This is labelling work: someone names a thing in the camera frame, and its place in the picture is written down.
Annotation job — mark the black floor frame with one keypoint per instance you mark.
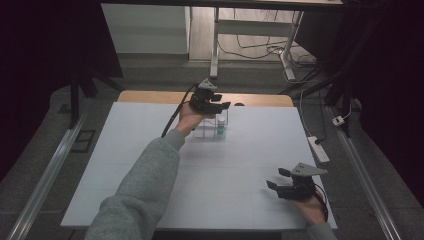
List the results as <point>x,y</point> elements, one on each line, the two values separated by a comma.
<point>83,140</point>

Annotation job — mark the white frame desk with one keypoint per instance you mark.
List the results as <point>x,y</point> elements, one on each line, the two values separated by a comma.
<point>253,28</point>

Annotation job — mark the black curtain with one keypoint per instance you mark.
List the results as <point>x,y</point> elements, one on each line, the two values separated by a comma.
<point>393,83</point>
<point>40,66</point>

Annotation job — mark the black metal stand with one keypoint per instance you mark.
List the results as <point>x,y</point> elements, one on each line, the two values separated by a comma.
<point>343,90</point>
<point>75,100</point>

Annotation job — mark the white power strip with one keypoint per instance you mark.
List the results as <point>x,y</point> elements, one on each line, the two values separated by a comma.
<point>318,150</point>

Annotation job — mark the clear plastic organizer box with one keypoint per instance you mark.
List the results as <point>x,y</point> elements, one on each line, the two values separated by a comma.
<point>206,131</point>

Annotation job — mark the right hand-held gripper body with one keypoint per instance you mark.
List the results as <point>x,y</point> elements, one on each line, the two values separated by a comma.
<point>300,188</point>

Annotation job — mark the green and white glue stick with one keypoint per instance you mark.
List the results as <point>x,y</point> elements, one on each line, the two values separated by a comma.
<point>221,128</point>

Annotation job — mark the person's right hand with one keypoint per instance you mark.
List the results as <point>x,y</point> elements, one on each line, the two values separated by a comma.
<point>310,210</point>

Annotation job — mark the white cabinet panel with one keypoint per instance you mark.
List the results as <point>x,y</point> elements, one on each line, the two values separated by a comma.
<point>146,30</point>

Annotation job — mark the black round table grommet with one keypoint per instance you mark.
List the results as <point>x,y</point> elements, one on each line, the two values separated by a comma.
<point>239,104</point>

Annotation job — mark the person's left hand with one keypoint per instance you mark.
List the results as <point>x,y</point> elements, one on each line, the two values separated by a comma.
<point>188,121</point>

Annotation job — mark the small white adapter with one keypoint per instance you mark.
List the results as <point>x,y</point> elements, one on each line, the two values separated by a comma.
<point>338,120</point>

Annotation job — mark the aluminium floor rail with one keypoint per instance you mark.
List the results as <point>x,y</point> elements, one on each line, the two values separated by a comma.
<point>366,186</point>
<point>50,173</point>

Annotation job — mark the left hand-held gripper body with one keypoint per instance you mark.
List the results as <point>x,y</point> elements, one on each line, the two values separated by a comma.
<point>201,100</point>

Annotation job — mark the white table mat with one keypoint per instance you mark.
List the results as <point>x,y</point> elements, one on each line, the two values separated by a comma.
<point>233,160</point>

